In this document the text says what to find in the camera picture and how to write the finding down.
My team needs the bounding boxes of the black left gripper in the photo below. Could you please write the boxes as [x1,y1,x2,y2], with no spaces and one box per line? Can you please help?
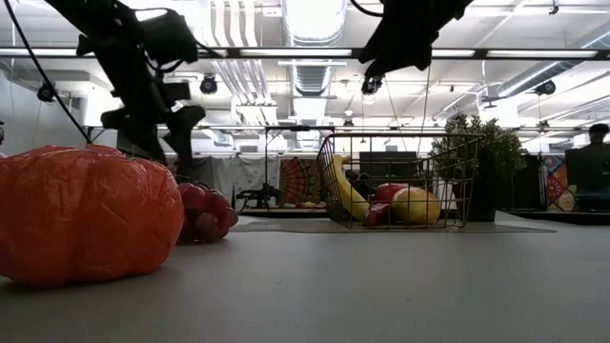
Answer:
[93,41,208,182]

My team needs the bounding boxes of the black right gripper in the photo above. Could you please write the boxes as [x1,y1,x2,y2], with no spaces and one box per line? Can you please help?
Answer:
[356,27,442,79]

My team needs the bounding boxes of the red grape bunch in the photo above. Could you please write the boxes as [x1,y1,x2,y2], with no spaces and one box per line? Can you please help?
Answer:
[174,180,239,246]

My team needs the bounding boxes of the black grape bunch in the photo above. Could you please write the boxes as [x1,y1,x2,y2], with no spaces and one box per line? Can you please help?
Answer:
[345,170,378,201]

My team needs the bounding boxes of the red apple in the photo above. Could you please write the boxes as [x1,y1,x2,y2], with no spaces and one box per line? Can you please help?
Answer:
[373,182,412,205]

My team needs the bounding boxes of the yellow banana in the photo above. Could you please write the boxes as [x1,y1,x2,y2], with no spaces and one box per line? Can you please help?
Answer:
[331,153,372,223]

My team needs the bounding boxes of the yellow round fruit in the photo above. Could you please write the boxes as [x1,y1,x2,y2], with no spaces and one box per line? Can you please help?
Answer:
[391,186,442,226]

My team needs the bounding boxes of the black round ceiling fixture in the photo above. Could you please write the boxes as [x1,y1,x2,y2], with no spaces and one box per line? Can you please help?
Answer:
[199,74,219,95]
[534,79,558,97]
[36,82,56,103]

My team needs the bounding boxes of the grey curtain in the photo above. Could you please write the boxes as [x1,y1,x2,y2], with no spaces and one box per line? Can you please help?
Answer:
[190,155,282,202]

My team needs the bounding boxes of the red-orange toy pumpkin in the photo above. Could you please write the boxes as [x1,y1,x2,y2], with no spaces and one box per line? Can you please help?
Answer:
[0,144,186,288]

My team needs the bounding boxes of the colourful patterned tapestry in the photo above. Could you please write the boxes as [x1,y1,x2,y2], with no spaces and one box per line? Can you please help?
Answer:
[278,156,326,207]
[541,154,576,213]

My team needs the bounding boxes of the potted plant white flowers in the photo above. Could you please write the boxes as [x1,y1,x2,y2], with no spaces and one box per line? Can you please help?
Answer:
[427,111,529,223]

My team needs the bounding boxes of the person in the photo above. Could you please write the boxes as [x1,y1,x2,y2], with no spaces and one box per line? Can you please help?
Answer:
[563,122,610,213]

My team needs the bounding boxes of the black frame-mounted camera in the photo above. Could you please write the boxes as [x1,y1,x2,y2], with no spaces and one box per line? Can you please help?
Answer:
[360,74,384,96]

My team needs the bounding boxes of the black aluminium table frame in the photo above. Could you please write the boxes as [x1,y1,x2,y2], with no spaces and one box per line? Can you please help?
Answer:
[0,46,610,62]

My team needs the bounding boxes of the gold wire basket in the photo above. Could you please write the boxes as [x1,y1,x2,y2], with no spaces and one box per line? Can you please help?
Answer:
[315,131,487,231]

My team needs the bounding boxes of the silver ventilation duct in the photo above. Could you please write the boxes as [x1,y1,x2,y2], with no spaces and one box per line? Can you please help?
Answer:
[280,0,349,96]

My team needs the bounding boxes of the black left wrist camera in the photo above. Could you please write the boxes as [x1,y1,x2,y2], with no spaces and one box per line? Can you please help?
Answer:
[135,8,200,66]

